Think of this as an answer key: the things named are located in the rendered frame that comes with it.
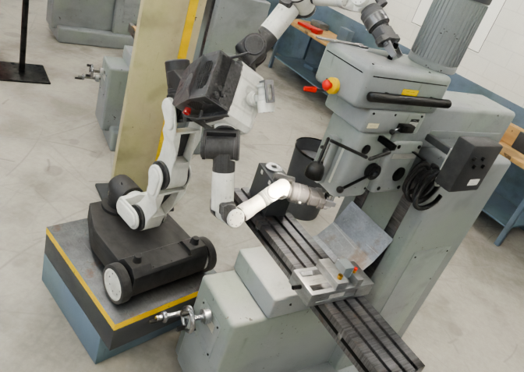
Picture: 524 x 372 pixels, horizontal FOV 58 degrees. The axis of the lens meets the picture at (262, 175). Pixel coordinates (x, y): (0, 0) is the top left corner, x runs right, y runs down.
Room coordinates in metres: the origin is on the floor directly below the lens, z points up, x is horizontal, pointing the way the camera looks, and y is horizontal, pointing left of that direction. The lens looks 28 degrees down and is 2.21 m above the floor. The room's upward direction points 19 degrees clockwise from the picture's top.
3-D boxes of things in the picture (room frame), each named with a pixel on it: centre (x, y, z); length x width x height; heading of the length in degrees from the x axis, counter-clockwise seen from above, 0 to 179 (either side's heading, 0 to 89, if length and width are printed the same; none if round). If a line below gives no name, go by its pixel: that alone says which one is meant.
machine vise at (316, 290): (1.66, -0.44, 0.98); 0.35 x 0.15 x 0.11; 128
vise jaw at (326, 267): (1.64, -0.42, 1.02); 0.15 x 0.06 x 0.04; 38
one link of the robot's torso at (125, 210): (2.08, 0.55, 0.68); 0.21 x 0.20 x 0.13; 52
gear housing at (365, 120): (1.88, -0.34, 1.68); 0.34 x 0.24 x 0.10; 130
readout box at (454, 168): (1.79, -0.76, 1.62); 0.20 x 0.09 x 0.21; 130
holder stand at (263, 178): (2.17, -0.07, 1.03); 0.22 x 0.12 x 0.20; 32
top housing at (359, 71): (1.86, -0.32, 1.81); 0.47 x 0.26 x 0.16; 130
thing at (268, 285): (1.85, -0.31, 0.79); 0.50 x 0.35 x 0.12; 130
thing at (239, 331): (1.84, -0.29, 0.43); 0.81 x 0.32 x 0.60; 130
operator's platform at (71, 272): (2.06, 0.52, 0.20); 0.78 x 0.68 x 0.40; 52
